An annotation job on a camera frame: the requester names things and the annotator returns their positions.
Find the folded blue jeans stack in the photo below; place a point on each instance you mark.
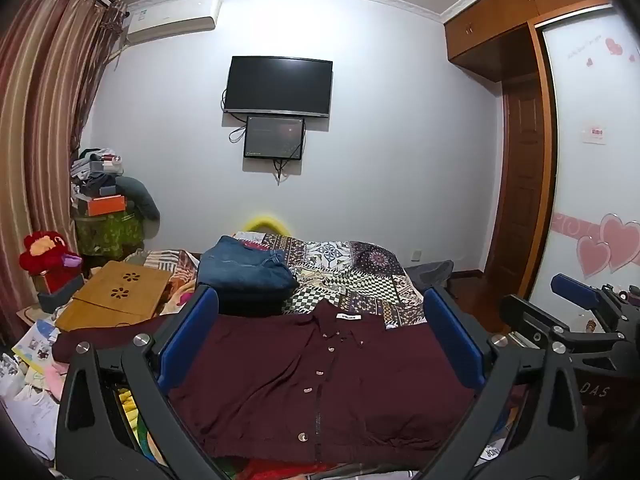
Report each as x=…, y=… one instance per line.
x=240, y=270

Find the wooden lap desk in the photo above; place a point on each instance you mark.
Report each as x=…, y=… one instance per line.
x=112, y=292

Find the red plush toy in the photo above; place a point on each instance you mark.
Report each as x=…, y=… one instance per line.
x=42, y=252

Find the folded dark navy garment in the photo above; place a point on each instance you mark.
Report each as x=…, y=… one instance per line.
x=250, y=305

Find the white wall switch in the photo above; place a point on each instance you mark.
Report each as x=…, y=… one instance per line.
x=594, y=134

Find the pink heart stickers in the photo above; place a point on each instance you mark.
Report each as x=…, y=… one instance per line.
x=607, y=245

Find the white wall air conditioner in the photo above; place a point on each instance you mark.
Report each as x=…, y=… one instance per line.
x=172, y=17

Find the maroon button shirt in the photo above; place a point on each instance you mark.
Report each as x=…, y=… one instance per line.
x=280, y=360

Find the heap of papers and bags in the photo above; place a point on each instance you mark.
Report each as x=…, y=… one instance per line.
x=30, y=375

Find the wooden wardrobe with white doors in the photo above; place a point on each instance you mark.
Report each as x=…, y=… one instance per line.
x=575, y=110

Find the white wall socket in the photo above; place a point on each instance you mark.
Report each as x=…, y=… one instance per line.
x=416, y=255

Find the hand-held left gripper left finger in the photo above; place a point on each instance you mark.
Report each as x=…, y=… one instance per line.
x=190, y=332

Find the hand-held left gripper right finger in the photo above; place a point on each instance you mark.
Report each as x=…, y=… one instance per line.
x=450, y=337

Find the green patterned cloth cover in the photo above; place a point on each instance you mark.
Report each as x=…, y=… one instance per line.
x=107, y=232

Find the patchwork patterned bedspread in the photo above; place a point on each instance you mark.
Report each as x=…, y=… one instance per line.
x=350, y=272

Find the small black wall monitor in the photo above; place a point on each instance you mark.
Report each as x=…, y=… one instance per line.
x=274, y=137

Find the black wall television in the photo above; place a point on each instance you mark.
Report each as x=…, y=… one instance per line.
x=277, y=86

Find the pile of assorted clutter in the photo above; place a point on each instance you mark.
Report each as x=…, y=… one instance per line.
x=95, y=172

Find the grey cushion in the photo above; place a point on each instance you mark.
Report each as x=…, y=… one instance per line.
x=142, y=197

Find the brown striped curtain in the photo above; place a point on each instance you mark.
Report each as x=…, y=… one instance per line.
x=37, y=125

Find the yellow round object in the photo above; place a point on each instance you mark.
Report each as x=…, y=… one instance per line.
x=265, y=224

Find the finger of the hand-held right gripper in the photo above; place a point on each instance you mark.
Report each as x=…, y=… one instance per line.
x=522, y=312
x=575, y=291

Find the grey storage box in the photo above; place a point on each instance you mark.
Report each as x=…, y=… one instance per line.
x=62, y=292

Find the orange box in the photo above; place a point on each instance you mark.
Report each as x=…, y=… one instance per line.
x=106, y=205

